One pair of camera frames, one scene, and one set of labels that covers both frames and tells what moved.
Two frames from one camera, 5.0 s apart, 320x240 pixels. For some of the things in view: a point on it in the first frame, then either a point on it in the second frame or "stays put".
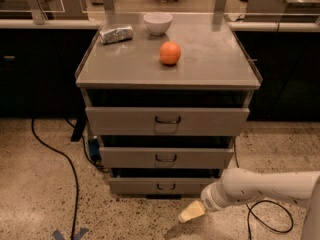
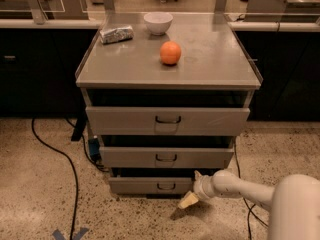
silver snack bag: [116, 35] stays put
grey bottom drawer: [158, 185] stays put
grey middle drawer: [163, 157] stays put
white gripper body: [211, 199] -> [201, 187]
